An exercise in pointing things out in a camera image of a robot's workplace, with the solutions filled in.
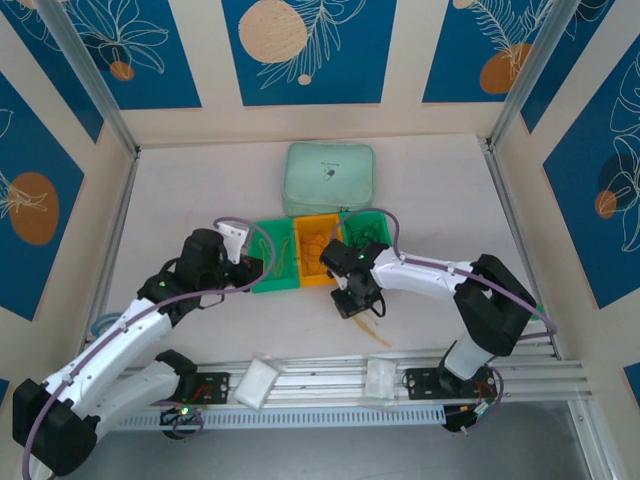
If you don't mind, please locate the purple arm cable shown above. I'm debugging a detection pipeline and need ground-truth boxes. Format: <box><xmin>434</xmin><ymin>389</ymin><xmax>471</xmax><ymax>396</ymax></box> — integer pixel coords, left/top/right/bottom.
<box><xmin>22</xmin><ymin>214</ymin><xmax>271</xmax><ymax>476</ymax></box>
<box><xmin>327</xmin><ymin>208</ymin><xmax>559</xmax><ymax>436</ymax></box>

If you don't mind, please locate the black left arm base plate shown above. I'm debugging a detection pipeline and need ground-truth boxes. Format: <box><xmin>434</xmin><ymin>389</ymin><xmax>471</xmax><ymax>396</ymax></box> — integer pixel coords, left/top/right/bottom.
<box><xmin>197</xmin><ymin>372</ymin><xmax>232</xmax><ymax>406</ymax></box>

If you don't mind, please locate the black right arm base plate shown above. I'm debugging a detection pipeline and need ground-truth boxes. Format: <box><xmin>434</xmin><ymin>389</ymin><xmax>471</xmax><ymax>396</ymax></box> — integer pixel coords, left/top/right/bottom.
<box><xmin>402</xmin><ymin>367</ymin><xmax>504</xmax><ymax>401</ymax></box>

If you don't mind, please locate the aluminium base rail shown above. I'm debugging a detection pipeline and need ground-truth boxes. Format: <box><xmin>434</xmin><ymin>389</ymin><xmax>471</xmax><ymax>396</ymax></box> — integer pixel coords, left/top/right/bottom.
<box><xmin>107</xmin><ymin>344</ymin><xmax>586</xmax><ymax>407</ymax></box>

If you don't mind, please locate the aluminium table edge rail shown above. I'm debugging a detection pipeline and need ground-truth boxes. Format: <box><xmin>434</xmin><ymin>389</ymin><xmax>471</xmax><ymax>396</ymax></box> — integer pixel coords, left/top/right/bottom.
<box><xmin>479</xmin><ymin>137</ymin><xmax>566</xmax><ymax>361</ymax></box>
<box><xmin>82</xmin><ymin>149</ymin><xmax>142</xmax><ymax>346</ymax></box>

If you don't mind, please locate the thin yellow cable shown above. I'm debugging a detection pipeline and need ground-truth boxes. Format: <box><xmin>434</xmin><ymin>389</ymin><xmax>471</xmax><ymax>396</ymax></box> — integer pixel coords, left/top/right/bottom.
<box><xmin>273</xmin><ymin>235</ymin><xmax>295</xmax><ymax>275</ymax></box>
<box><xmin>257</xmin><ymin>235</ymin><xmax>277</xmax><ymax>277</ymax></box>
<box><xmin>349</xmin><ymin>314</ymin><xmax>394</xmax><ymax>348</ymax></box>

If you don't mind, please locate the mint green zip pouch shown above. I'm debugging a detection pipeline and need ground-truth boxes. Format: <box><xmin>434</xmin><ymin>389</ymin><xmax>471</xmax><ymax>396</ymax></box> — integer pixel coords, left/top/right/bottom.
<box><xmin>280</xmin><ymin>142</ymin><xmax>377</xmax><ymax>219</ymax></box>

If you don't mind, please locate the green plastic bin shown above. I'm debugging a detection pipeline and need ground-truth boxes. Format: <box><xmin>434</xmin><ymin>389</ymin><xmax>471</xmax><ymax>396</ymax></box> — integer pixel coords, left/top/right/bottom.
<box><xmin>248</xmin><ymin>218</ymin><xmax>300</xmax><ymax>295</ymax></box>
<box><xmin>338</xmin><ymin>208</ymin><xmax>396</xmax><ymax>254</ymax></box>

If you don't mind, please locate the blue tape roll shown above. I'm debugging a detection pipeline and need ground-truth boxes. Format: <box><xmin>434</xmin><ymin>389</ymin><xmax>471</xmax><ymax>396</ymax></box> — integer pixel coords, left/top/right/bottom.
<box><xmin>91</xmin><ymin>312</ymin><xmax>125</xmax><ymax>337</ymax></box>

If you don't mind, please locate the aluminium corner post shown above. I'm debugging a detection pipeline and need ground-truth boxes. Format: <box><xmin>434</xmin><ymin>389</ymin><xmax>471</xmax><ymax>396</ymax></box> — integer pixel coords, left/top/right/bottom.
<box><xmin>37</xmin><ymin>0</ymin><xmax>141</xmax><ymax>157</ymax></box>
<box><xmin>487</xmin><ymin>0</ymin><xmax>581</xmax><ymax>151</ymax></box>

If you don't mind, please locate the thin red cable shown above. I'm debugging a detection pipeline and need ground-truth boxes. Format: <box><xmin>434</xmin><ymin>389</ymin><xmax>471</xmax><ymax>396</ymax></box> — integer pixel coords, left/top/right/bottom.
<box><xmin>303</xmin><ymin>237</ymin><xmax>332</xmax><ymax>275</ymax></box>
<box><xmin>301</xmin><ymin>229</ymin><xmax>326</xmax><ymax>266</ymax></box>

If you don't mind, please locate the white slotted cable duct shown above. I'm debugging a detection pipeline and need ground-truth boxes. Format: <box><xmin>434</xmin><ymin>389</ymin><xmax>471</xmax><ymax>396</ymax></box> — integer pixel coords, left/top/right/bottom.
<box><xmin>117</xmin><ymin>405</ymin><xmax>447</xmax><ymax>432</ymax></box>

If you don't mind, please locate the small circuit board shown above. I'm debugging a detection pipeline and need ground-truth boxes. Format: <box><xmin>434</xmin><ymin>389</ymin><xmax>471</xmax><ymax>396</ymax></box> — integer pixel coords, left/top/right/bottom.
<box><xmin>444</xmin><ymin>399</ymin><xmax>501</xmax><ymax>435</ymax></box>
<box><xmin>159</xmin><ymin>405</ymin><xmax>204</xmax><ymax>432</ymax></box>

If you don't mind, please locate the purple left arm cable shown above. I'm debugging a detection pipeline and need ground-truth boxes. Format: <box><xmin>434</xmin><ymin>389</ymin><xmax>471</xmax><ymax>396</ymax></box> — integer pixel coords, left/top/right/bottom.
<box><xmin>22</xmin><ymin>214</ymin><xmax>271</xmax><ymax>476</ymax></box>

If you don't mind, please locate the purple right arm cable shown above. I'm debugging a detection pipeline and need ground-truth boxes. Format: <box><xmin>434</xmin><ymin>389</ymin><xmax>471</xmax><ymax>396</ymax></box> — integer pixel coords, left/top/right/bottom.
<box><xmin>327</xmin><ymin>208</ymin><xmax>559</xmax><ymax>436</ymax></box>

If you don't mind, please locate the clear plastic bag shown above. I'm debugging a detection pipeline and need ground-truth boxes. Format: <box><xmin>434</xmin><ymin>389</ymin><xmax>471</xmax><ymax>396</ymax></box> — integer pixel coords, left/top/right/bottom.
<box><xmin>233</xmin><ymin>352</ymin><xmax>281</xmax><ymax>411</ymax></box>
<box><xmin>363</xmin><ymin>355</ymin><xmax>397</xmax><ymax>401</ymax></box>

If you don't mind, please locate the orange plastic bin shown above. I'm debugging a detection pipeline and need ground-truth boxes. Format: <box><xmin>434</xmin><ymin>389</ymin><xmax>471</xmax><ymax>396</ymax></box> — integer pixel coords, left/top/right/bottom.
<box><xmin>292</xmin><ymin>213</ymin><xmax>346</xmax><ymax>290</ymax></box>

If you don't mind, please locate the aluminium frame strut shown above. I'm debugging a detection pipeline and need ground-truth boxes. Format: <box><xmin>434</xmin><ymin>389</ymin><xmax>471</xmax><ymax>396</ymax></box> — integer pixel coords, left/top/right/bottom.
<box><xmin>567</xmin><ymin>399</ymin><xmax>617</xmax><ymax>480</ymax></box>

